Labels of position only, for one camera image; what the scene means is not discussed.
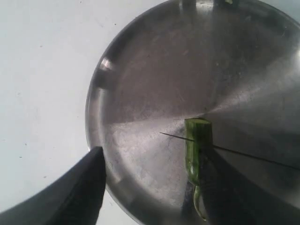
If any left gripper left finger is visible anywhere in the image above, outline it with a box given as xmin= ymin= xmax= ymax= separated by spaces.
xmin=0 ymin=147 xmax=106 ymax=225

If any green chili pepper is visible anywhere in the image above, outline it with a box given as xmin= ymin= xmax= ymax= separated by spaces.
xmin=184 ymin=118 xmax=212 ymax=221

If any round steel plate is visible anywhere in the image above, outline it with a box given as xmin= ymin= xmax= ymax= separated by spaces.
xmin=86 ymin=0 xmax=300 ymax=225

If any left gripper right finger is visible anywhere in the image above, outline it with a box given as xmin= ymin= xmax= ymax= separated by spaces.
xmin=200 ymin=146 xmax=300 ymax=225

